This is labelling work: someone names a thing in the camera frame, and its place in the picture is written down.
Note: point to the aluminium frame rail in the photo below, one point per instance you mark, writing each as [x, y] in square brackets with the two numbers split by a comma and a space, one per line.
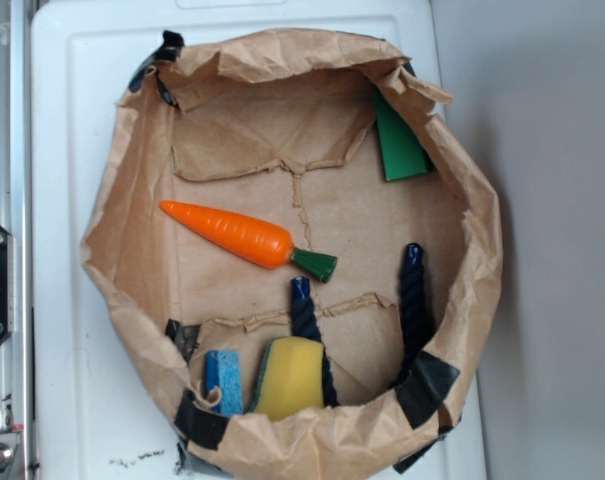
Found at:
[19, 456]

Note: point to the orange plastic toy carrot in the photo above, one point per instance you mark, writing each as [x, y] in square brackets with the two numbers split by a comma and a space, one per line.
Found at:
[257, 241]

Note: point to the brown paper bag tray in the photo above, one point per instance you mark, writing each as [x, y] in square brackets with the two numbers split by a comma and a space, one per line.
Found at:
[281, 125]

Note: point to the green wedge block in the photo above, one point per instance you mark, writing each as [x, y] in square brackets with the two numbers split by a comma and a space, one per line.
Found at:
[403, 156]

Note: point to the blue sponge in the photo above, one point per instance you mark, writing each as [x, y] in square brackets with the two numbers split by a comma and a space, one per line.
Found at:
[223, 382]

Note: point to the yellow green sponge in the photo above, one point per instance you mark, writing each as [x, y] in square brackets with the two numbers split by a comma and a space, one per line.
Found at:
[289, 378]

